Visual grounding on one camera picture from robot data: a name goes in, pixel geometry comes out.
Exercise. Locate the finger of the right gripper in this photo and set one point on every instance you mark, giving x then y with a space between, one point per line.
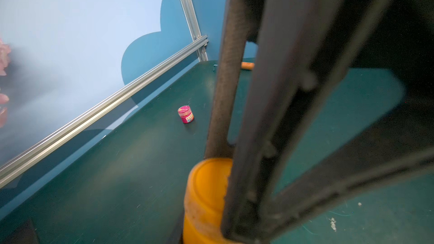
241 24

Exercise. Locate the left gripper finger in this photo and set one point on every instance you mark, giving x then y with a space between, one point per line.
305 49

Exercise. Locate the magenta paint jar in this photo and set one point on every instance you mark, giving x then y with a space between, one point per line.
185 114

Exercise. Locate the blue garden fork toy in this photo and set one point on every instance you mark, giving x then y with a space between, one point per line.
244 66

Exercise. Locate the pink cherry blossom tree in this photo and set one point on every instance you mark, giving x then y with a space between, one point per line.
5 62

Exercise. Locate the aluminium frame right post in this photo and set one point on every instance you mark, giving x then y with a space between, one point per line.
191 19

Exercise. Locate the aluminium frame back bar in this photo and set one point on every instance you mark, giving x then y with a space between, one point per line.
44 148

